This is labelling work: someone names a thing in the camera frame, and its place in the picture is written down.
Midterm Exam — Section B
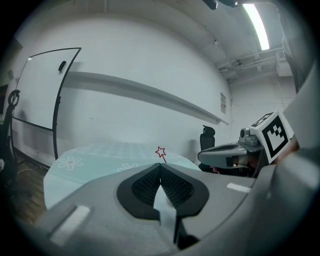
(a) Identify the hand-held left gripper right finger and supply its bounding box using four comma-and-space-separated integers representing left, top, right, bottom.
159, 162, 260, 251

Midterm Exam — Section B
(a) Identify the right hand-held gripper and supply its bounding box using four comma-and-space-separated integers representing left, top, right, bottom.
198, 110, 296, 169

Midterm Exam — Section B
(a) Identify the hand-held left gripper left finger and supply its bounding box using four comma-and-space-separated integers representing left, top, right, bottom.
33, 162, 180, 256

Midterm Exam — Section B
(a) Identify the red star wand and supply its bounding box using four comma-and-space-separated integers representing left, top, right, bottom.
154, 146, 168, 165

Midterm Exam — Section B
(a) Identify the person's right forearm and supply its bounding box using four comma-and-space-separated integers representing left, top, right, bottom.
287, 136, 301, 157

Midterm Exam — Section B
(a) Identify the black mesh office chair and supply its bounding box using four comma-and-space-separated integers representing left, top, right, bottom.
199, 124, 217, 154

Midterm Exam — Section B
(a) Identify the round table with blue tablecloth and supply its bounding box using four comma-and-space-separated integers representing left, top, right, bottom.
43, 141, 203, 226

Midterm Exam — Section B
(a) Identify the black office chair thin back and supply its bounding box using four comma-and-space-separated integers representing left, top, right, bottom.
0, 89, 21, 176

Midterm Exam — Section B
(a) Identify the whiteboard on black stand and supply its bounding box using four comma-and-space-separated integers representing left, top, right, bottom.
11, 46, 83, 161

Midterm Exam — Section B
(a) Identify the ceiling light tube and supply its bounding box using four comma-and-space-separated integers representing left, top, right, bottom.
241, 3, 271, 51

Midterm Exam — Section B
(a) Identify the wall poster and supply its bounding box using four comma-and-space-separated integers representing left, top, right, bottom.
219, 91, 227, 116

